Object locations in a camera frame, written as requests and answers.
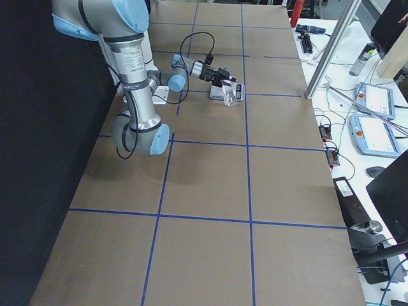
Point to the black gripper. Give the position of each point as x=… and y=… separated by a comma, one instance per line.
x=208, y=73

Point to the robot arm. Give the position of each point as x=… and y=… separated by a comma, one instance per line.
x=123, y=27

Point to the silver digital kitchen scale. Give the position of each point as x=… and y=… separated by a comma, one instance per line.
x=237, y=90

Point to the black folded tripod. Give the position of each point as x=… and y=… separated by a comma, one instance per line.
x=306, y=43

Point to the blue folded umbrella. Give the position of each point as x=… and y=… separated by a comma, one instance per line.
x=310, y=29

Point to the red cylinder bottle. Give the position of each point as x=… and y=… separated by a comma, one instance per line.
x=296, y=12

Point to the grey water bottle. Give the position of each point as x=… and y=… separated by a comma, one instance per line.
x=362, y=59

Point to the near teach pendant tablet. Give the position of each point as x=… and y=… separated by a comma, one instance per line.
x=373, y=137

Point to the teach pendant tablet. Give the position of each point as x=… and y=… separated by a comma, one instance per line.
x=373, y=137
x=376, y=98

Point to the far teach pendant tablet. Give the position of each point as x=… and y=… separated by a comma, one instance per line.
x=376, y=98

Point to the black computer mouse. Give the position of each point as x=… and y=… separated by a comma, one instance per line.
x=374, y=171

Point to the black box with white label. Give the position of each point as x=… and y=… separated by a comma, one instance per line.
x=353, y=212

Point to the black monitor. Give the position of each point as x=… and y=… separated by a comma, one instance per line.
x=388, y=192

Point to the black monitor stand base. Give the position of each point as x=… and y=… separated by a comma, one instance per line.
x=377, y=258

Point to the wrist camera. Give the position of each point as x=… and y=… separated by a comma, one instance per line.
x=209, y=58

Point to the aluminium frame post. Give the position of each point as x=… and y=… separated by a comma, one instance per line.
x=337, y=34

